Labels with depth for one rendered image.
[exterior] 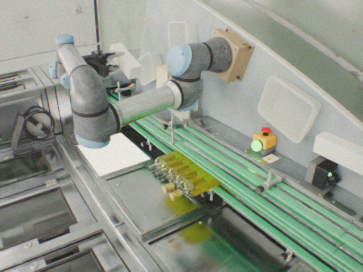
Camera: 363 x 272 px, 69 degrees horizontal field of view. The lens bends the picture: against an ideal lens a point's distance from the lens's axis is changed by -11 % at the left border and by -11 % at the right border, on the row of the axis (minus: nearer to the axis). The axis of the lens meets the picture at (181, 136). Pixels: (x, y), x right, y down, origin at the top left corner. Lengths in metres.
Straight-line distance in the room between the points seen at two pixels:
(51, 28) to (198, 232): 4.03
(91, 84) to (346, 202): 0.89
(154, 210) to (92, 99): 0.65
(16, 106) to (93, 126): 1.19
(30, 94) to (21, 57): 2.78
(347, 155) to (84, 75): 0.85
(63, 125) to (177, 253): 1.29
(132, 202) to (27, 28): 3.73
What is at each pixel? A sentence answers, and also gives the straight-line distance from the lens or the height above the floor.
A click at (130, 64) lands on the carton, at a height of 1.09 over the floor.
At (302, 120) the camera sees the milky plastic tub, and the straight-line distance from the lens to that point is 1.13.
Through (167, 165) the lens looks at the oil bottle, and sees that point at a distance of 1.34.
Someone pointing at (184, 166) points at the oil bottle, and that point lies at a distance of 1.32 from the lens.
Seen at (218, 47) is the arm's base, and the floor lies 0.89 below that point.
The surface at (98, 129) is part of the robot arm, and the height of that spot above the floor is 1.41.
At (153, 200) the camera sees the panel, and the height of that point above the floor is 1.16.
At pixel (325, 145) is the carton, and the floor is 0.81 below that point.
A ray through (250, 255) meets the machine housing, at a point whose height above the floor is 1.01.
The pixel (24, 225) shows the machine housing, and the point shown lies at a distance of 1.48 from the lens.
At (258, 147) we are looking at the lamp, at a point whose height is 0.85.
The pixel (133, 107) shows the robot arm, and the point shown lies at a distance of 1.00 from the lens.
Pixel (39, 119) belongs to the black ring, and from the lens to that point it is 2.07.
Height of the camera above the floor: 1.66
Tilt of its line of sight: 30 degrees down
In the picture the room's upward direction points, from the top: 108 degrees counter-clockwise
